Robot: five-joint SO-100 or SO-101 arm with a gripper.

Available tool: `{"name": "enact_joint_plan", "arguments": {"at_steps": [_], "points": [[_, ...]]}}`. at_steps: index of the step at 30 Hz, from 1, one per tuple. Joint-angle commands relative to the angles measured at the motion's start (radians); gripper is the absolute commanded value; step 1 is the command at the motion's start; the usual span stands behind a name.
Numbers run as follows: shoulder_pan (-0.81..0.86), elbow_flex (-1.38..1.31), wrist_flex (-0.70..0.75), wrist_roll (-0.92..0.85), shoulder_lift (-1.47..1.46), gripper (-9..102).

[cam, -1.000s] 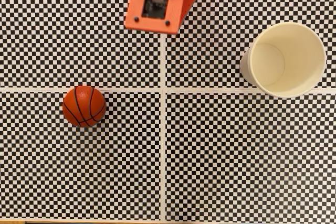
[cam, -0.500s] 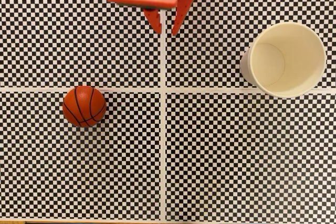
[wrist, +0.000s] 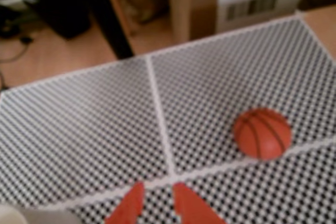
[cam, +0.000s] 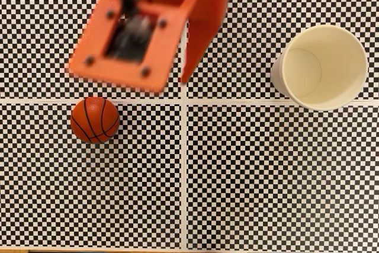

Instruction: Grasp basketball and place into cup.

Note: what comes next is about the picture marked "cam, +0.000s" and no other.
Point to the orange camera mount with board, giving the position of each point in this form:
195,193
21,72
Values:
97,54

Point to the cream paper cup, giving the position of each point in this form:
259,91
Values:
322,66

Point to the small orange basketball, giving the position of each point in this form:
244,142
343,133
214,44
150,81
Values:
94,120

